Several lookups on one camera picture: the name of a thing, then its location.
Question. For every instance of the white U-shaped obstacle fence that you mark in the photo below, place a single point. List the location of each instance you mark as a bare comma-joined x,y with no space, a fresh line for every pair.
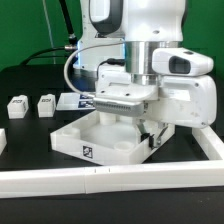
114,178

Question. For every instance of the white square table top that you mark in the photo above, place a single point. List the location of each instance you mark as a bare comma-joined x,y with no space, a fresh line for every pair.
106,139

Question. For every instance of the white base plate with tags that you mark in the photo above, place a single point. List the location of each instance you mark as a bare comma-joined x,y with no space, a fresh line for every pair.
73,101

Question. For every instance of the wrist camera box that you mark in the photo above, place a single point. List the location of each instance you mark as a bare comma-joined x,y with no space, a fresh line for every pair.
180,62

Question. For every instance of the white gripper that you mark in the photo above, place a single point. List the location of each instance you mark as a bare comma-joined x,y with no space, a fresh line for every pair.
178,100

